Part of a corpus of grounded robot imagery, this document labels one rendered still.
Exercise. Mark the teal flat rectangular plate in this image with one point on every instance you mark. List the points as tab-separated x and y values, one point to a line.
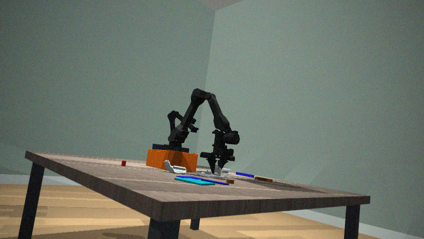
195	181

